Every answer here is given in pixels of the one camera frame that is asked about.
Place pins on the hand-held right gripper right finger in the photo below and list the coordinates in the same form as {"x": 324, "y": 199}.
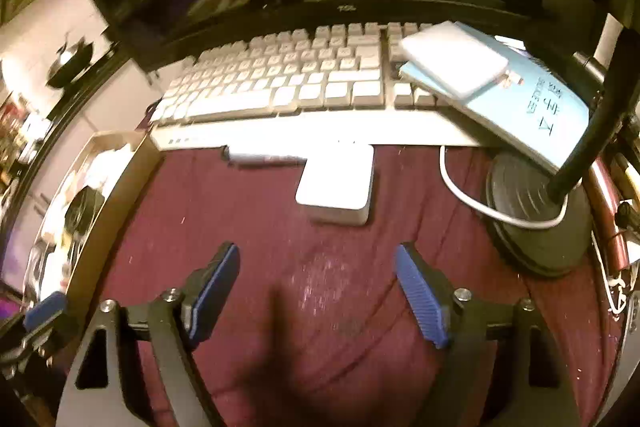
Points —
{"x": 420, "y": 297}

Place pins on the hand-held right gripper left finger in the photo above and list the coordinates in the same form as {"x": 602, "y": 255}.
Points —
{"x": 215, "y": 292}

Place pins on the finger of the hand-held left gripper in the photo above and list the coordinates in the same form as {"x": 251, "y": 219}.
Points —
{"x": 45, "y": 311}
{"x": 45, "y": 342}

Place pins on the black round case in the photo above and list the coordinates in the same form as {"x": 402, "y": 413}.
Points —
{"x": 82, "y": 207}

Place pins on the shallow cardboard box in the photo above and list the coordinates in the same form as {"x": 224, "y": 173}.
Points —
{"x": 120, "y": 187}

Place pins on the burgundy tablecloth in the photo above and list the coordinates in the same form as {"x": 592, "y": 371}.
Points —
{"x": 350, "y": 257}

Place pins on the white charger adapter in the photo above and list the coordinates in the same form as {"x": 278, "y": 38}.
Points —
{"x": 335, "y": 182}

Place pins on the silver tube black cap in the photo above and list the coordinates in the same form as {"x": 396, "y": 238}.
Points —
{"x": 265, "y": 157}

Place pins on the white keyboard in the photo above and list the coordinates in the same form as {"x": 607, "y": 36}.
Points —
{"x": 280, "y": 82}

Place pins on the light blue book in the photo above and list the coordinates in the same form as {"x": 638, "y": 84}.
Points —
{"x": 540, "y": 107}

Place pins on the white power bank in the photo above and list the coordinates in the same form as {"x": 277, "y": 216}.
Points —
{"x": 455, "y": 57}

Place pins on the black wok with lid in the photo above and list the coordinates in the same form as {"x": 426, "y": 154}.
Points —
{"x": 70, "y": 64}

